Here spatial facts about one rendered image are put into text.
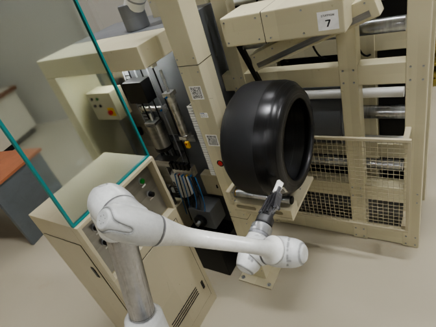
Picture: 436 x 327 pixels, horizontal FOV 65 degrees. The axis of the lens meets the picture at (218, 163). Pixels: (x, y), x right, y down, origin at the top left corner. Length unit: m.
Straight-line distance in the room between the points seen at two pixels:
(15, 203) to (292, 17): 3.29
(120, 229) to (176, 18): 1.03
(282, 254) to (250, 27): 1.10
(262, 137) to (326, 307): 1.37
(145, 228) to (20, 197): 3.18
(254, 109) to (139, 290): 0.89
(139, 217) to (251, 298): 1.72
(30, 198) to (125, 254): 3.03
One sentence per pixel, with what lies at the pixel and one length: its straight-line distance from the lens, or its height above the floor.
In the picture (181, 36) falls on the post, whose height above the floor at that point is 1.80.
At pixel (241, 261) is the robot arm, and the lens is 1.37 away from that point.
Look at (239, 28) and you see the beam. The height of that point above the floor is 1.73.
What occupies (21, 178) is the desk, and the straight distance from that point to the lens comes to 4.14.
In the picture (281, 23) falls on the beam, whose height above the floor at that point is 1.72.
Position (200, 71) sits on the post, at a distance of 1.73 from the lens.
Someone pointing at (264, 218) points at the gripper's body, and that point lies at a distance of 1.45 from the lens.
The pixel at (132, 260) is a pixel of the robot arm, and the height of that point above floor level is 1.31.
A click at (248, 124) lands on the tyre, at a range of 1.57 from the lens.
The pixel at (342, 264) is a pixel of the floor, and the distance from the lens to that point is 2.71.
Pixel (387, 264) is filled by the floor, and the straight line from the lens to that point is 2.72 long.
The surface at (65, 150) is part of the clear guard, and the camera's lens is 1.58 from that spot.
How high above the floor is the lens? 2.13
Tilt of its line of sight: 32 degrees down
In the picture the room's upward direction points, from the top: 19 degrees counter-clockwise
